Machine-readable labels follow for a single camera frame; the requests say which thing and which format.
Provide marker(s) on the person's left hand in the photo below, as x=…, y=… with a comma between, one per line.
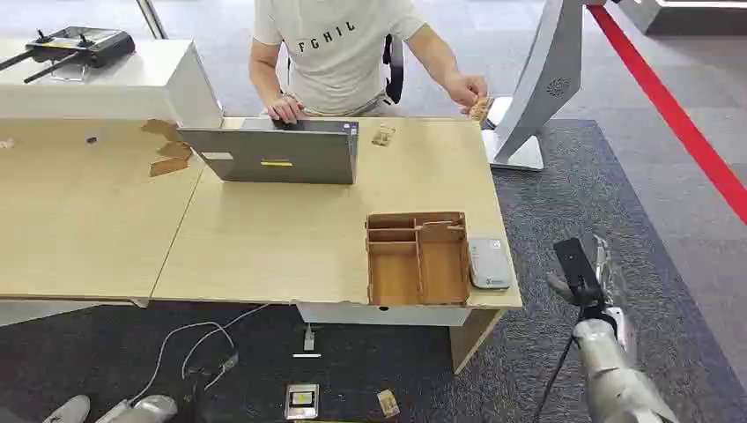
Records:
x=465, y=89

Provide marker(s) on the person's right hand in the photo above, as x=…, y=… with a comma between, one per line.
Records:
x=285, y=110

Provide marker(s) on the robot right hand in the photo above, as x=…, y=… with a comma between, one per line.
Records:
x=578, y=268

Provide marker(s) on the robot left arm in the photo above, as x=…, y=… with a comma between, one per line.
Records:
x=149, y=408

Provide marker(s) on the grey laptop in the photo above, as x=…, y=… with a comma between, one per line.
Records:
x=280, y=155

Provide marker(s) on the person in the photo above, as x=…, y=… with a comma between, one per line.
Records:
x=335, y=58

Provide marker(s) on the black office chair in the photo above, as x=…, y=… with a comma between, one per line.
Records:
x=395, y=70

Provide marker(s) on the white kiosk stand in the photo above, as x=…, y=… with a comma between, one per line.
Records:
x=545, y=76

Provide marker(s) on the grey card reader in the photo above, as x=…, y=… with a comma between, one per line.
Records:
x=489, y=264

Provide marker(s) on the brown cardboard scrap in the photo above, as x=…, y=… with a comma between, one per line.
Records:
x=161, y=129
x=175, y=150
x=168, y=167

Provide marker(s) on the wooden compartment box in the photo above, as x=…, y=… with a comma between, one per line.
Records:
x=417, y=263

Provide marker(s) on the grey metal pole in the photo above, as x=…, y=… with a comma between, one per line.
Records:
x=152, y=18

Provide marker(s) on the white desk drawer unit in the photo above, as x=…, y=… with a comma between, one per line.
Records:
x=379, y=315

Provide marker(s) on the black remote controller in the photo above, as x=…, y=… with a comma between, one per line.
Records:
x=82, y=45

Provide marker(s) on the white counter base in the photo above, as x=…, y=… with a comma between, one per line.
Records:
x=688, y=14

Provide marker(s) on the metal floor socket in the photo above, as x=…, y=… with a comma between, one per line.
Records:
x=301, y=401

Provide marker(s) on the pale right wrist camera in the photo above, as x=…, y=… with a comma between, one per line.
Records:
x=622, y=331

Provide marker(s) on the white floor bracket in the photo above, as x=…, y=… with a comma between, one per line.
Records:
x=308, y=341

